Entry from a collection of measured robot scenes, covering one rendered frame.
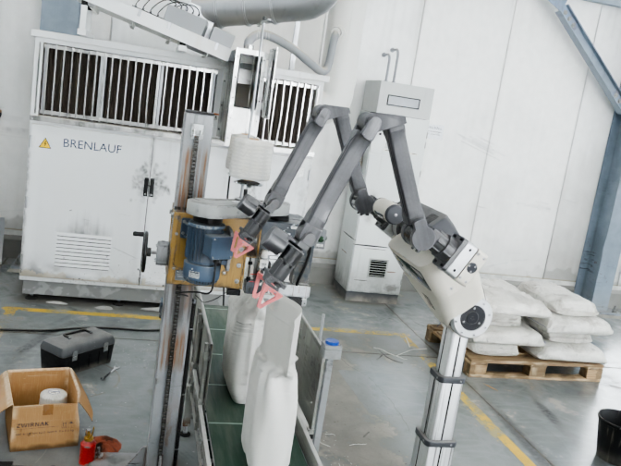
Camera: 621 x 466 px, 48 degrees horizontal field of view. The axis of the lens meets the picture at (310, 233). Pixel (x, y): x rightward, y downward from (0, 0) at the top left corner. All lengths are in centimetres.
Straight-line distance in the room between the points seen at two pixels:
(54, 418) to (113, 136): 258
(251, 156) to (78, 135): 307
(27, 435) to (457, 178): 532
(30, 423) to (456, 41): 558
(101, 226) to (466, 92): 403
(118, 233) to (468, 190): 385
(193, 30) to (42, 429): 300
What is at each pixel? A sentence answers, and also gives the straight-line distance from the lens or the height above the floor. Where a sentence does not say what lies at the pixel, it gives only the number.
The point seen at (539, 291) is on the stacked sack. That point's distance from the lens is 610.
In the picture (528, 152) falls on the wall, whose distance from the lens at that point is 805.
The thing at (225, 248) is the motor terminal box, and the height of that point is 126.
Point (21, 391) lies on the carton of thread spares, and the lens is 415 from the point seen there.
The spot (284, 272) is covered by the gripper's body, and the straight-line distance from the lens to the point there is 206.
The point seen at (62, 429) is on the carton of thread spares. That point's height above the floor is 10.
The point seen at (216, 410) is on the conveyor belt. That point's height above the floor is 38.
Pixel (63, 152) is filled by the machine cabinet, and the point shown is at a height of 122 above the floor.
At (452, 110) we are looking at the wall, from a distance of 760.
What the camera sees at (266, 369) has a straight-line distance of 278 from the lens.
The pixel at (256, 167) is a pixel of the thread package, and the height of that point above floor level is 158.
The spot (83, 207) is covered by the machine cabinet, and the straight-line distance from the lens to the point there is 575.
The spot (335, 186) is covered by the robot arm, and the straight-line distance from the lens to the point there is 205.
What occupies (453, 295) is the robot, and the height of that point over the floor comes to 130.
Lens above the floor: 187
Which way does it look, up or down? 11 degrees down
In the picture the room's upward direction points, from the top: 9 degrees clockwise
